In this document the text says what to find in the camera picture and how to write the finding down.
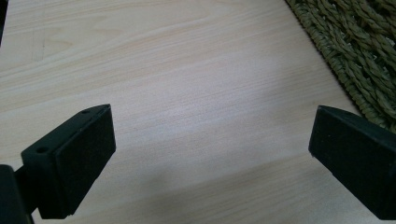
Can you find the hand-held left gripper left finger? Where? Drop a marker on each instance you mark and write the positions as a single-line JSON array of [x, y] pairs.
[[71, 161]]

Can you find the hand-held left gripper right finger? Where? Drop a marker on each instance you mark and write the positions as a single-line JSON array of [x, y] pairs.
[[355, 155]]

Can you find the woven green straw mat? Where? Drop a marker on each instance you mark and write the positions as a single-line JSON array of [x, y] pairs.
[[358, 46]]

